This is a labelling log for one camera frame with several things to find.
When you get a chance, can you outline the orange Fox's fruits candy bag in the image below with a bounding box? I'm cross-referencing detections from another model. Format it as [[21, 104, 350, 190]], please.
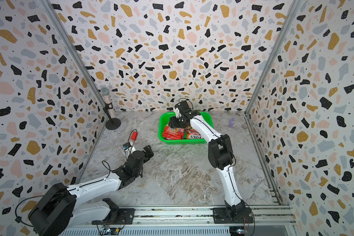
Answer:
[[184, 128, 203, 140]]

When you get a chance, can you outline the red fruit candy bag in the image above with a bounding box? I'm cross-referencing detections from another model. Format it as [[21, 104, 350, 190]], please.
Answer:
[[162, 125, 185, 140]]

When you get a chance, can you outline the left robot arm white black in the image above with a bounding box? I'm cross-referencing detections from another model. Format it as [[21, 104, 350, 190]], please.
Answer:
[[28, 146, 154, 236]]

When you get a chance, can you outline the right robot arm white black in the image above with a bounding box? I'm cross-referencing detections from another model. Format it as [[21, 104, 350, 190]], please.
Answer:
[[169, 100, 246, 222]]

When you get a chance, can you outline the green plastic basket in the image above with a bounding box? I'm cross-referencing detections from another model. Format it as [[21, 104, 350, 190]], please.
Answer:
[[158, 112, 206, 145]]

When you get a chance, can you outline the red cube block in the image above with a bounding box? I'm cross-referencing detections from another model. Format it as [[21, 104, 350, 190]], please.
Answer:
[[131, 131, 138, 141]]

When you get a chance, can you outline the small purple toy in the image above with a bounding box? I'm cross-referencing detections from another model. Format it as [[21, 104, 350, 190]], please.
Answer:
[[229, 117, 236, 128]]

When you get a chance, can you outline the glitter microphone on black stand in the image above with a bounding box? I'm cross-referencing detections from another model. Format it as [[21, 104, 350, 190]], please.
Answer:
[[100, 87, 121, 130]]

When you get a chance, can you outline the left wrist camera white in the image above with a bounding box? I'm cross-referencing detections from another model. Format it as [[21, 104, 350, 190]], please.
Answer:
[[123, 142, 133, 158]]

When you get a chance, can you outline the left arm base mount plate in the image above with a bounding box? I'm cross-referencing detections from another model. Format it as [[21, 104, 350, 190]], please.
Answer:
[[91, 208, 135, 225]]

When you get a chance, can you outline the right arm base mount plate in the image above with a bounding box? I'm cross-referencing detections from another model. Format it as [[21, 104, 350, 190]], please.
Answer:
[[212, 207, 254, 224]]

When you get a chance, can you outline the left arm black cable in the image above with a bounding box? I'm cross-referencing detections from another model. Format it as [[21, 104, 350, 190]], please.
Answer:
[[14, 193, 48, 228]]

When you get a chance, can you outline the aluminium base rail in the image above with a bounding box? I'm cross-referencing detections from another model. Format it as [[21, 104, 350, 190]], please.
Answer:
[[58, 205, 299, 236]]

